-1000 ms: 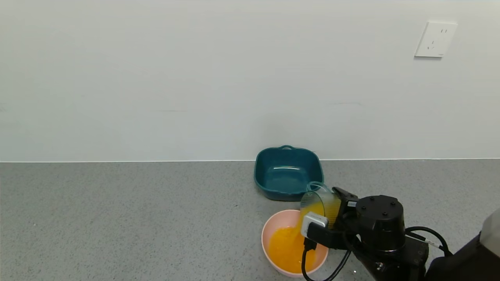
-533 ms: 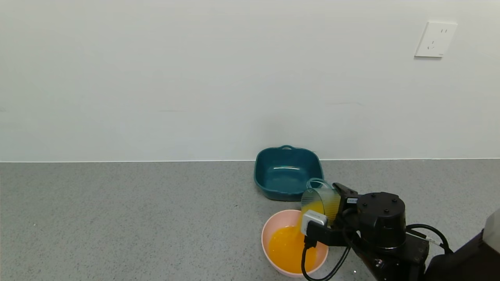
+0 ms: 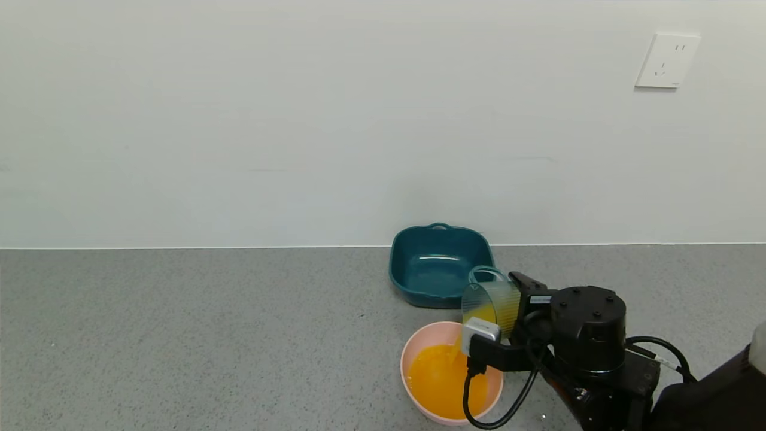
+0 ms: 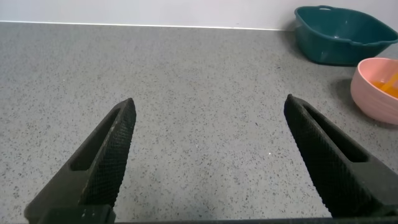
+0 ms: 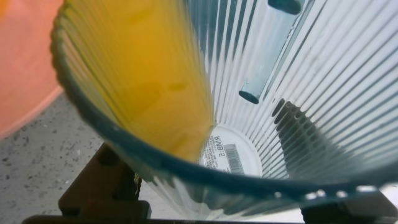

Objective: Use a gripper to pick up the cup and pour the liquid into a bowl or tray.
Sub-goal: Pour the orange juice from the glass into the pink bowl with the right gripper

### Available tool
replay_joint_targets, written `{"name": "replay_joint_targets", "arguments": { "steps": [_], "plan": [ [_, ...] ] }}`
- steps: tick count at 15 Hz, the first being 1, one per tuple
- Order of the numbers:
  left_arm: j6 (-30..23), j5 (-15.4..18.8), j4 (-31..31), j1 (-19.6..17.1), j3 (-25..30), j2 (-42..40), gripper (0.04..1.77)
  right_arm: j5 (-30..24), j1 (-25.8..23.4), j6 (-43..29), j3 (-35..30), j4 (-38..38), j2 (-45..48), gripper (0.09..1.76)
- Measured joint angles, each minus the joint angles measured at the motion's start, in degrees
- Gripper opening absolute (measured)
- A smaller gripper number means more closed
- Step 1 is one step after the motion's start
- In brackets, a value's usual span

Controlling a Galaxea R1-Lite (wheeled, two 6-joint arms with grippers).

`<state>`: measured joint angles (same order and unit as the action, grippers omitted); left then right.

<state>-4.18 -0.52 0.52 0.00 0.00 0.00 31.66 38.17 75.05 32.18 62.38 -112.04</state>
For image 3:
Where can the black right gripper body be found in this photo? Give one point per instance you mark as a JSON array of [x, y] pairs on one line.
[[537, 299]]

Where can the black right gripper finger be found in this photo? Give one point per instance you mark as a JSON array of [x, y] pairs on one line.
[[529, 286]]

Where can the clear cup with juice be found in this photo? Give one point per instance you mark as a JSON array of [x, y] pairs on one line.
[[499, 302]]

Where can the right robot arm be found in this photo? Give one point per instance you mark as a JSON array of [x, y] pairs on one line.
[[589, 329]]

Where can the pink round bowl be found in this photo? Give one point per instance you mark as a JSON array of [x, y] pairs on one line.
[[413, 353]]

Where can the teal square plastic basin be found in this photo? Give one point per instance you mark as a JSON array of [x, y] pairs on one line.
[[431, 269]]

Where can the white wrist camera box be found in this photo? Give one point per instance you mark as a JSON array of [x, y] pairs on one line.
[[479, 328]]

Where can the white wall socket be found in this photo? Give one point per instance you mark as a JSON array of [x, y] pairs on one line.
[[667, 60]]

